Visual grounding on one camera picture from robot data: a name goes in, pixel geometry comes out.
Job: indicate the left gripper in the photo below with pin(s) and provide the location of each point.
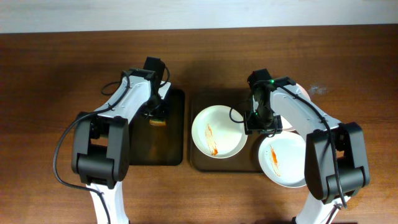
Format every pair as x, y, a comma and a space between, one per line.
157, 114

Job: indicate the brown tray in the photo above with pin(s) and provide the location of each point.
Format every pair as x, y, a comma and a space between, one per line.
246, 160

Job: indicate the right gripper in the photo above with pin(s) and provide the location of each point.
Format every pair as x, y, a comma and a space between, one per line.
262, 127

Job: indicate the black tray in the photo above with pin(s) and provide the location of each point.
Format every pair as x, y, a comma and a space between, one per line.
159, 145

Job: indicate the white bluish plate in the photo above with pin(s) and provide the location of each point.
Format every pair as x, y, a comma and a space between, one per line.
282, 159

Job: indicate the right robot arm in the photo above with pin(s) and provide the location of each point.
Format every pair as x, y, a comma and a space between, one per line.
336, 164

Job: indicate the green yellow sponge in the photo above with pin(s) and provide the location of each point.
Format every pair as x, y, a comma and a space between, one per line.
157, 122

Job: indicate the white pinkish plate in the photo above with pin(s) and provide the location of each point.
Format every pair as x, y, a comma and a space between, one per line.
288, 124

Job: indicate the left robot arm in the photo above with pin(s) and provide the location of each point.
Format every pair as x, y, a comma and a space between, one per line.
102, 141

